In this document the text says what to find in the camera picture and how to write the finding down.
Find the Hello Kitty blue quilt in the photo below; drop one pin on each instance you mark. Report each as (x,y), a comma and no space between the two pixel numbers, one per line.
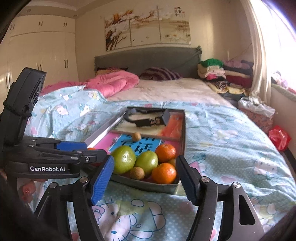
(221,141)

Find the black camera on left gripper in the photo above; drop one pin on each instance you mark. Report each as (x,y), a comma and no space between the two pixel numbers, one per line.
(19,104)

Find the pink quilt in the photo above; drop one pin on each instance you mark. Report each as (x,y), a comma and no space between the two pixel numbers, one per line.
(107,84)

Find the orange tangerine front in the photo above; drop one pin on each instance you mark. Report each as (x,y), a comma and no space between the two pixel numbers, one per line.
(165,173)

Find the small brown longan fruit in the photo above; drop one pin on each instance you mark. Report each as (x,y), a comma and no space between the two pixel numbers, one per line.
(136,137)

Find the pink Chinese workbook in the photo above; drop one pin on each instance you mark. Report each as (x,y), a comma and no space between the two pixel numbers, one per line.
(114,140)

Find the grey bed headboard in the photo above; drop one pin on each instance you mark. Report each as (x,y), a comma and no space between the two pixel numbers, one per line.
(178,59)

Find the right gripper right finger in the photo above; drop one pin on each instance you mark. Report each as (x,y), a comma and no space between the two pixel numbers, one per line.
(203,193)

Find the striped purple pillow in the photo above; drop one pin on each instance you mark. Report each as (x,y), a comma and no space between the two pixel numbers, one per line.
(159,74)

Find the white plastic bag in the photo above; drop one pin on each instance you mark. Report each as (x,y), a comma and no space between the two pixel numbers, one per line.
(256,106)

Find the black gripper part in box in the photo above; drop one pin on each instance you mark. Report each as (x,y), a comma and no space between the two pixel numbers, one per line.
(154,116)

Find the large green fruit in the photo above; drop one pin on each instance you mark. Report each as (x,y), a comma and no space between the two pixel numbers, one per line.
(124,159)

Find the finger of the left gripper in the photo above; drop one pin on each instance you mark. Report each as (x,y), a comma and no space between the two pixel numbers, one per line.
(42,155)
(53,143)

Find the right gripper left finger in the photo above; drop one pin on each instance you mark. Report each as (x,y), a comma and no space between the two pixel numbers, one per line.
(87,191)

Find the cream curtain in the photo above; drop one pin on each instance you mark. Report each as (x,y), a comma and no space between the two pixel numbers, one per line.
(260,23)

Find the tree wall painting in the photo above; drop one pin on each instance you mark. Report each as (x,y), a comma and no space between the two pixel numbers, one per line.
(147,25)

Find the pile of folded clothes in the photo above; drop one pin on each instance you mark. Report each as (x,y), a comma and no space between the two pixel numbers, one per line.
(227,77)

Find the small yellow-brown fruit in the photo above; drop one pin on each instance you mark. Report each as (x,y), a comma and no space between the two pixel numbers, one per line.
(137,173)

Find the large orange tangerine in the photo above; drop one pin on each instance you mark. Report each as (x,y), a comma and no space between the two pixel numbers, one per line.
(166,152)

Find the small brown kiwi fruit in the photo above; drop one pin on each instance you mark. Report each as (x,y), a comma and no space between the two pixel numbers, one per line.
(172,162)

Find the red plastic bag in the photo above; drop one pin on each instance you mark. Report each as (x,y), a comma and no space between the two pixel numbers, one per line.
(279,137)

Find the person's left hand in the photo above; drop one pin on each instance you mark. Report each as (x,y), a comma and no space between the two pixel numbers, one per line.
(28,187)

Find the small green fruit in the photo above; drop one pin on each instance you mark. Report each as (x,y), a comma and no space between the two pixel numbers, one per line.
(147,161)

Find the red tomato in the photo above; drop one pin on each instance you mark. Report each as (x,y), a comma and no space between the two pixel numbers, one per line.
(149,179)

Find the white wardrobe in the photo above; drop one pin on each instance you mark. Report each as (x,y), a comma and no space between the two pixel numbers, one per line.
(42,42)

